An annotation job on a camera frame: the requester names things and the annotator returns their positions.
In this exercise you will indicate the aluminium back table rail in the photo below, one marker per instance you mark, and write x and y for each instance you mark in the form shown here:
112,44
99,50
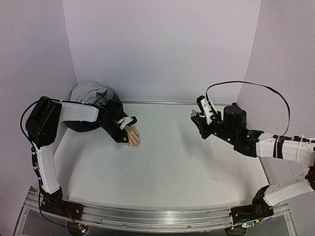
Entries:
169,102

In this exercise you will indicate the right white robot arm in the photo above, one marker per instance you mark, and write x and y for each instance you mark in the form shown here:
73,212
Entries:
230,125

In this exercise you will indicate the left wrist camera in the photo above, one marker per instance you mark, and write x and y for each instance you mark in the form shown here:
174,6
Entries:
127,121

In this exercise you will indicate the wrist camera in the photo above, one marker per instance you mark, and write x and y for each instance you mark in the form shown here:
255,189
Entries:
208,109
127,121

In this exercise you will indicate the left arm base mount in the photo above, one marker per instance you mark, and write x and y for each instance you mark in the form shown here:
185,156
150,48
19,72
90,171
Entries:
56,205

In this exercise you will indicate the aluminium front rail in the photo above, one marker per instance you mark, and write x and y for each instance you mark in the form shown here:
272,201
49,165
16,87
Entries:
155,220

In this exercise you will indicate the mannequin hand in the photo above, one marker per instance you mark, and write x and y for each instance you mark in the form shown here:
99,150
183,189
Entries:
133,136

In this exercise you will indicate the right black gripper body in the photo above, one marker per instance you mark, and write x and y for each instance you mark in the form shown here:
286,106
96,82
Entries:
204,126

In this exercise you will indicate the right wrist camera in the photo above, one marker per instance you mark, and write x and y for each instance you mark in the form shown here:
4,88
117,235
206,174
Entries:
208,109

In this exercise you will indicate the clear nail polish bottle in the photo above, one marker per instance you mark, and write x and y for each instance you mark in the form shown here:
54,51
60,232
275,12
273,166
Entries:
195,114

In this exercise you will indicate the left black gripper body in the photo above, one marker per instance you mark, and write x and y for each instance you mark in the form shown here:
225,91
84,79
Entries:
110,128

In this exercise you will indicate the grey and black jacket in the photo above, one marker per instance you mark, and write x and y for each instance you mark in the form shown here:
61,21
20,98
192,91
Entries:
98,95

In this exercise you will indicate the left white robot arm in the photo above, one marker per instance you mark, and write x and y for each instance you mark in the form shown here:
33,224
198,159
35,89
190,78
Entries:
41,129

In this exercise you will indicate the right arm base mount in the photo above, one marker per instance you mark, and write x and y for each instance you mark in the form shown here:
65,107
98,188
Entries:
257,210

